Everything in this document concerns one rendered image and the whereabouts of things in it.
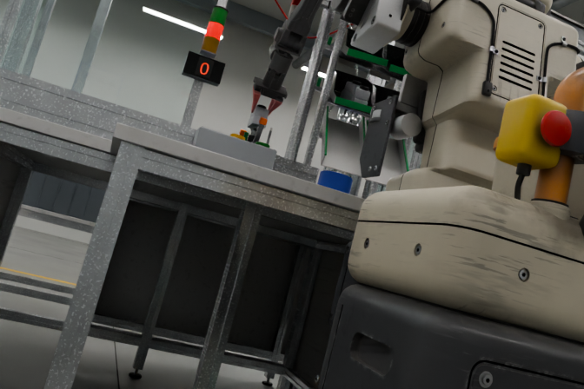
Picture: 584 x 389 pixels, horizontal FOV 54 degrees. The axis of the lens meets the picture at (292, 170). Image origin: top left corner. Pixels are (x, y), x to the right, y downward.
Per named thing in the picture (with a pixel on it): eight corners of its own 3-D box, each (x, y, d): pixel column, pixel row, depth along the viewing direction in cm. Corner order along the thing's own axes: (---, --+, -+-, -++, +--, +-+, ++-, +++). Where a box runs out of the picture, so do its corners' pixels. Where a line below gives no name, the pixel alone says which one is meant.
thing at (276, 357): (467, 438, 318) (499, 285, 331) (58, 362, 256) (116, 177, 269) (431, 415, 353) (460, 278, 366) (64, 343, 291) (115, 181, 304)
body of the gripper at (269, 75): (252, 82, 174) (261, 59, 171) (283, 92, 176) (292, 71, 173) (253, 89, 168) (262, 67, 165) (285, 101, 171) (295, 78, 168)
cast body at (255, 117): (266, 128, 171) (271, 106, 173) (252, 122, 170) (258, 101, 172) (258, 133, 179) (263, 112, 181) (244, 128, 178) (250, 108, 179)
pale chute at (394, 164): (404, 191, 177) (410, 180, 174) (364, 179, 175) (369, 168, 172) (397, 141, 199) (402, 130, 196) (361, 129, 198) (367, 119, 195)
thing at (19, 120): (498, 266, 167) (500, 256, 168) (-62, 102, 125) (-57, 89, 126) (322, 241, 301) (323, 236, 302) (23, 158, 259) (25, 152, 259)
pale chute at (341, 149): (361, 177, 172) (367, 166, 170) (320, 165, 171) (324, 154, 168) (359, 127, 195) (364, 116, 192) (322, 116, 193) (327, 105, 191)
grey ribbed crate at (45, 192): (106, 226, 333) (118, 187, 337) (-8, 196, 316) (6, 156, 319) (106, 224, 373) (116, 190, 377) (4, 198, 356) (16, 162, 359)
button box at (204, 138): (271, 172, 149) (277, 149, 150) (194, 148, 143) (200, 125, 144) (264, 174, 156) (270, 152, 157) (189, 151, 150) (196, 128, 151)
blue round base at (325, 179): (344, 236, 259) (358, 179, 263) (313, 227, 255) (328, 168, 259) (331, 234, 274) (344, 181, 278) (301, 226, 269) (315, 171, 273)
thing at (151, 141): (505, 254, 132) (507, 242, 132) (112, 136, 106) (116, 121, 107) (370, 240, 198) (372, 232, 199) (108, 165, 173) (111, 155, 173)
